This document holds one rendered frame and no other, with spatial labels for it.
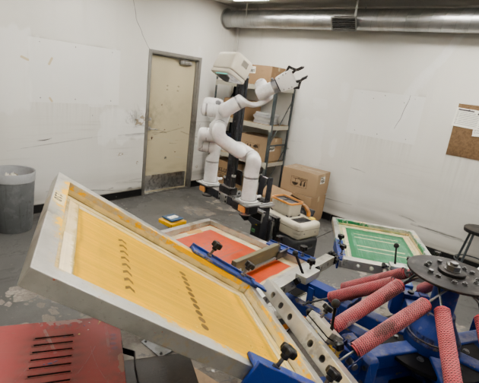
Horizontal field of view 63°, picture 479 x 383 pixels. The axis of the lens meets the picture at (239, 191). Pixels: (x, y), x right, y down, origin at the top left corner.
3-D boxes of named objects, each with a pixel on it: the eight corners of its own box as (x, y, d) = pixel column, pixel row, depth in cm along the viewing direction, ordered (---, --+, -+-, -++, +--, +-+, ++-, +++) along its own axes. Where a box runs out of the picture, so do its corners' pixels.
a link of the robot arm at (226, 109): (217, 138, 236) (217, 135, 250) (247, 121, 234) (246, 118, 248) (203, 115, 232) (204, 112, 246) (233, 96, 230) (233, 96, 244)
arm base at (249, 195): (252, 196, 262) (255, 174, 258) (264, 202, 253) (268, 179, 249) (234, 198, 253) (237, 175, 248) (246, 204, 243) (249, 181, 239)
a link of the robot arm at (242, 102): (233, 95, 236) (264, 77, 234) (242, 113, 242) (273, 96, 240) (234, 98, 229) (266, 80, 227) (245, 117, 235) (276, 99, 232)
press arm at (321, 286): (296, 287, 181) (297, 277, 179) (302, 283, 185) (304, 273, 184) (329, 303, 170) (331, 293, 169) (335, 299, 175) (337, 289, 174)
